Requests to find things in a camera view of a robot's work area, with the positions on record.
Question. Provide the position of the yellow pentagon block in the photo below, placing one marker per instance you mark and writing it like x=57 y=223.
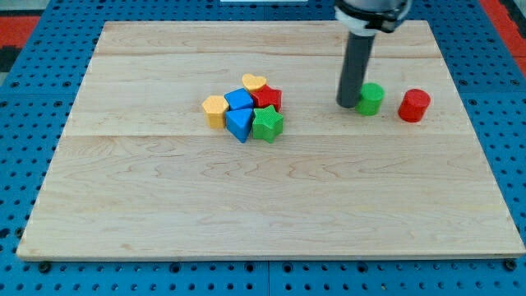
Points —
x=215 y=108

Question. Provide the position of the blue triangle block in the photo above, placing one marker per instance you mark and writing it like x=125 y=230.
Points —
x=239 y=123

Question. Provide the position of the red cylinder block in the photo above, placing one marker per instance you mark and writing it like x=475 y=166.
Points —
x=414 y=105

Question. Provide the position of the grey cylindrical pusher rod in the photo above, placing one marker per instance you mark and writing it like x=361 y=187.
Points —
x=356 y=57

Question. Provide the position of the yellow heart block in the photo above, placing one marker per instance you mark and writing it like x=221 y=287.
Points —
x=253 y=83

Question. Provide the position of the red star block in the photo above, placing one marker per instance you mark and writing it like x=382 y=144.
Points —
x=267 y=96

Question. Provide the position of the green cylinder block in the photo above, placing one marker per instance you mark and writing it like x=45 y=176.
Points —
x=371 y=98

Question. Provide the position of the green star block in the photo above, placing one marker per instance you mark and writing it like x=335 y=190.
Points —
x=267 y=124

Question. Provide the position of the blue cube block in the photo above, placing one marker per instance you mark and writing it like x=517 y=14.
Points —
x=239 y=99

